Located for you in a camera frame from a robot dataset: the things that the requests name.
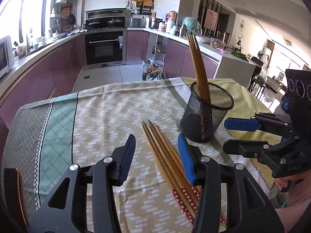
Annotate black mesh utensil cup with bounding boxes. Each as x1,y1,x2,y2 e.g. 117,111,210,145
180,82,234,143

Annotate pink sleeve forearm right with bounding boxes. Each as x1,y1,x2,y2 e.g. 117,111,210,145
276,195,310,232

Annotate right hand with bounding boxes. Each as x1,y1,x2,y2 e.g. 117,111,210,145
275,170,310,207

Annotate smartphone orange case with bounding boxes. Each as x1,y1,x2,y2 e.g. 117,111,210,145
4,168,28,232

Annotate green vegetables on counter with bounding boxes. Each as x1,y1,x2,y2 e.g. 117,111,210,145
231,51,249,62

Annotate patterned tablecloth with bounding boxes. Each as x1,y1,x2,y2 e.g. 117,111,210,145
0,77,283,233

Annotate plastic bag of vegetables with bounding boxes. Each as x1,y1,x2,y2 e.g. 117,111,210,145
142,59,166,81

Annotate pink kettle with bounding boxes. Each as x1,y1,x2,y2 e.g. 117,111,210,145
168,10,178,22

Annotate steel pot on counter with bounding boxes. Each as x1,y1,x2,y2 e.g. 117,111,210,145
148,17,162,30

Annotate black built-in oven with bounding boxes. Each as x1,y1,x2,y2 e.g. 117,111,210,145
84,29,127,68

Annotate white microwave oven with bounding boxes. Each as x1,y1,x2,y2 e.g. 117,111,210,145
0,35,14,78

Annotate wall spice rack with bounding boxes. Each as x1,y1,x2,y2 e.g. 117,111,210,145
125,0,154,16

